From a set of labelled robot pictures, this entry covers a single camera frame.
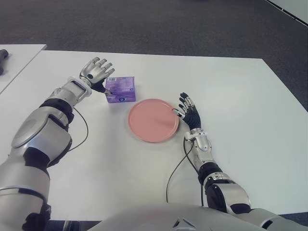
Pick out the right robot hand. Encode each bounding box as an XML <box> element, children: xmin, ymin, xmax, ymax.
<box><xmin>171</xmin><ymin>92</ymin><xmax>202</xmax><ymax>131</ymax></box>

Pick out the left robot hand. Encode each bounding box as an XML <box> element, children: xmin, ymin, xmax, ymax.
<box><xmin>78</xmin><ymin>57</ymin><xmax>116</xmax><ymax>95</ymax></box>

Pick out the purple tissue paper pack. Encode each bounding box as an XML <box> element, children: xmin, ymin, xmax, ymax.
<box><xmin>104</xmin><ymin>76</ymin><xmax>137</xmax><ymax>104</ymax></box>

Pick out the pink round plate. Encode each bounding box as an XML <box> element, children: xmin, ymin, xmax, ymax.
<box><xmin>128</xmin><ymin>98</ymin><xmax>180</xmax><ymax>143</ymax></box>

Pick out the white side table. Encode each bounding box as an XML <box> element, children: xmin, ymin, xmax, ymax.
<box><xmin>0</xmin><ymin>44</ymin><xmax>47</xmax><ymax>94</ymax></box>

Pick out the black object on side table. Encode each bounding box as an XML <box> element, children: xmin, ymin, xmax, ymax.
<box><xmin>0</xmin><ymin>49</ymin><xmax>10</xmax><ymax>75</ymax></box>

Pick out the grey robot torso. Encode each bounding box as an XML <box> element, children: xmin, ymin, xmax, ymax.
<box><xmin>86</xmin><ymin>203</ymin><xmax>308</xmax><ymax>231</ymax></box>

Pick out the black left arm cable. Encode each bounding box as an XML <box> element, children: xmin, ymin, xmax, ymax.
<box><xmin>69</xmin><ymin>107</ymin><xmax>89</xmax><ymax>151</ymax></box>

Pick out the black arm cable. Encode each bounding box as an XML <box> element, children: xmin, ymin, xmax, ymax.
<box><xmin>165</xmin><ymin>138</ymin><xmax>205</xmax><ymax>207</ymax></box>
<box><xmin>69</xmin><ymin>107</ymin><xmax>89</xmax><ymax>151</ymax></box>

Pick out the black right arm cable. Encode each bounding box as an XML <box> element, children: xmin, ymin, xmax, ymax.
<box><xmin>165</xmin><ymin>138</ymin><xmax>205</xmax><ymax>207</ymax></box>

